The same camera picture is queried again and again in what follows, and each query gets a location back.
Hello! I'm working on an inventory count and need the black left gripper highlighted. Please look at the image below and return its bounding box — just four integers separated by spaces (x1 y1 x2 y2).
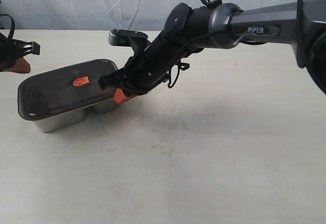
1 34 40 74

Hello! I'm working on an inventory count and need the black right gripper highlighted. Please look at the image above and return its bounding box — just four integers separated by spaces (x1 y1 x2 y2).
98 3 192 103

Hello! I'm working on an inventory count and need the dark transparent lunch box lid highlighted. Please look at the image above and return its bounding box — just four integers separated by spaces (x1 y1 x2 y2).
17 59 119 121

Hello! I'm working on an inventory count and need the steel two-compartment lunch box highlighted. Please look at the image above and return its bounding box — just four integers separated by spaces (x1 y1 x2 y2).
17 59 119 133

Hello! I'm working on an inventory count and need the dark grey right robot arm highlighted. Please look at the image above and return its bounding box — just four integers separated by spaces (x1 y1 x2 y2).
98 0 325 103

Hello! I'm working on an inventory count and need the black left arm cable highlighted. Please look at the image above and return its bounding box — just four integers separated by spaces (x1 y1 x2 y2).
0 14 16 43

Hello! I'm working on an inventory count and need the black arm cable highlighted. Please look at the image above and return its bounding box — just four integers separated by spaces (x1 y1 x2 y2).
0 14 16 43
167 0 222 89

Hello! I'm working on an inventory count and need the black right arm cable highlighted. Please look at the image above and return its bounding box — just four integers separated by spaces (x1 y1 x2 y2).
167 0 222 89

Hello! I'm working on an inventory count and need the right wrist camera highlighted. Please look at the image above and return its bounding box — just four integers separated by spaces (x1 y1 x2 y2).
108 29 151 55

